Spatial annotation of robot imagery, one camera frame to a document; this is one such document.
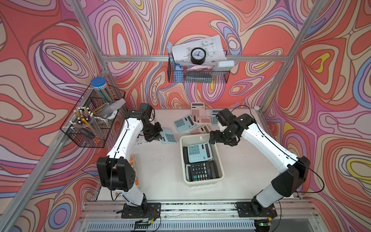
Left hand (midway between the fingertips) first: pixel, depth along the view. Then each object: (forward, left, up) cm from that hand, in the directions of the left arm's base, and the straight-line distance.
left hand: (164, 135), depth 81 cm
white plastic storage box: (+4, -13, -11) cm, 18 cm away
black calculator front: (-5, -12, -14) cm, 19 cm away
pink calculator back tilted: (+26, -25, -15) cm, 38 cm away
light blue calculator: (+23, -11, -17) cm, 30 cm away
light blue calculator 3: (-4, -22, -13) cm, 25 cm away
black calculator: (-15, -22, -12) cm, 30 cm away
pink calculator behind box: (+17, -26, -16) cm, 35 cm away
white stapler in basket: (+4, +25, +16) cm, 30 cm away
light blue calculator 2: (+3, -2, -5) cm, 6 cm away
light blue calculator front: (-16, -14, -15) cm, 26 cm away
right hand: (-6, -30, 0) cm, 31 cm away
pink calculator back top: (+39, -22, -16) cm, 47 cm away
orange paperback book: (-11, +19, -13) cm, 25 cm away
